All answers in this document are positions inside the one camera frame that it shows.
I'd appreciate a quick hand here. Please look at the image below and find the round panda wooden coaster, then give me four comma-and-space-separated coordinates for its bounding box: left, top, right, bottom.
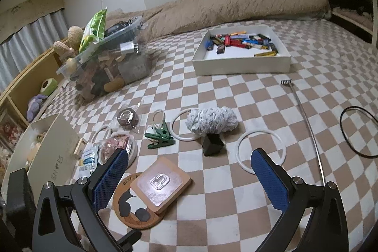
112, 173, 167, 230

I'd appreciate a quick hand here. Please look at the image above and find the blue white medicine sachet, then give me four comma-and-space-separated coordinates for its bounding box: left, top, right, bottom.
78, 145, 99, 178

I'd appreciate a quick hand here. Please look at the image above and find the square wooden hook board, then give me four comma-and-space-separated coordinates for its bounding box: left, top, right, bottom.
131, 157, 192, 214

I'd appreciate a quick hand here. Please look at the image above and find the white plastic ring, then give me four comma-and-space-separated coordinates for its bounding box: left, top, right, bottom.
235, 128, 287, 174
88, 125, 115, 152
170, 108, 205, 143

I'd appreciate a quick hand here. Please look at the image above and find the small black cube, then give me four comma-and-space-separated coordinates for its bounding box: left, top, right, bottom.
202, 133, 224, 157

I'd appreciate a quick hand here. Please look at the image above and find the green plastic clip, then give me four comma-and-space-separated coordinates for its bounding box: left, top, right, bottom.
144, 120, 176, 150

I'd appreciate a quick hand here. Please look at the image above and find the small cream cosmetic box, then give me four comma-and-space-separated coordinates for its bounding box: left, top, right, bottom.
73, 137, 87, 160

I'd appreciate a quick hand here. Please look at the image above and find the white tape roll with charms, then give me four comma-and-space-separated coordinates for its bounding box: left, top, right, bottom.
98, 133, 138, 167

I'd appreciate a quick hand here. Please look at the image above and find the white cardboard storage box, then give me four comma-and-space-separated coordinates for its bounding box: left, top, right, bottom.
1, 114, 80, 201

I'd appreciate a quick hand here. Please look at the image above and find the brown tape roll in bag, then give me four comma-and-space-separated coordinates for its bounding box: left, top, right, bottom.
116, 105, 140, 130

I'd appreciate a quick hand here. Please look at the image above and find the metal back scratcher rod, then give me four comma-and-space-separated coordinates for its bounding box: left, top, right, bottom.
281, 79, 326, 186

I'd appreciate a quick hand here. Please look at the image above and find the purple plush toy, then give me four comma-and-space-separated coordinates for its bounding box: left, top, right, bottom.
26, 94, 47, 123

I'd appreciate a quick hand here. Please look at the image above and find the wooden shelf unit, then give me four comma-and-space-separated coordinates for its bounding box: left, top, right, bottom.
0, 37, 74, 134

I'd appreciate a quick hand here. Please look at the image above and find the avocado plush toy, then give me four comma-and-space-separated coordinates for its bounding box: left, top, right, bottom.
40, 78, 58, 96

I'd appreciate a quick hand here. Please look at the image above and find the clear plastic storage bin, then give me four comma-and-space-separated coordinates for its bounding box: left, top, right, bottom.
56, 16, 152, 102

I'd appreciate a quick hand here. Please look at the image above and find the white tray of lighters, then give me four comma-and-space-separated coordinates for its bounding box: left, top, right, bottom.
192, 25, 291, 75

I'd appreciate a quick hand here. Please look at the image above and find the beige knitted plush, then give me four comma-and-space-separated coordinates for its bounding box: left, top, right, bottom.
53, 26, 83, 58

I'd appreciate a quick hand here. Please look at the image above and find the green wet wipes pack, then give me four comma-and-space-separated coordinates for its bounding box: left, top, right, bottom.
79, 8, 107, 53

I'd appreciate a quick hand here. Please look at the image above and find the grey curtain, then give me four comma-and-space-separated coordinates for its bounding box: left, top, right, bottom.
0, 10, 68, 91

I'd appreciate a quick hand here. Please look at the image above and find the beige fluffy blanket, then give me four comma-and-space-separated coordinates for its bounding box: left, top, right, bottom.
106, 0, 331, 42

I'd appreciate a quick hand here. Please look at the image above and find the black cable loop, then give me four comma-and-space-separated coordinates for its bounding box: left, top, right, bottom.
339, 106, 378, 159

